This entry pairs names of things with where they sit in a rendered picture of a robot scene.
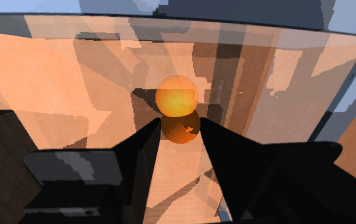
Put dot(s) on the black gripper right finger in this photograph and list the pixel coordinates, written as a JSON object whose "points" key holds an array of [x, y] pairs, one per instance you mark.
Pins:
{"points": [[244, 167]]}

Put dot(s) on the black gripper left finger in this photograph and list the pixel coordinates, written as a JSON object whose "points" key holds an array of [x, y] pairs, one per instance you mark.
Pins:
{"points": [[128, 166]]}

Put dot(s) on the translucent orange ball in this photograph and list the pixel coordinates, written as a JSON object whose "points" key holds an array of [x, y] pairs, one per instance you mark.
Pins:
{"points": [[176, 96]]}

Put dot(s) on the dark orange ball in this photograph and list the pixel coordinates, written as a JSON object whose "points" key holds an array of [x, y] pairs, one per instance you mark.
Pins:
{"points": [[182, 129]]}

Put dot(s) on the clear l-shaped low wall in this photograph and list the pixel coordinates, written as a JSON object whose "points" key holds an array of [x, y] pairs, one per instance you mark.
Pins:
{"points": [[329, 16]]}

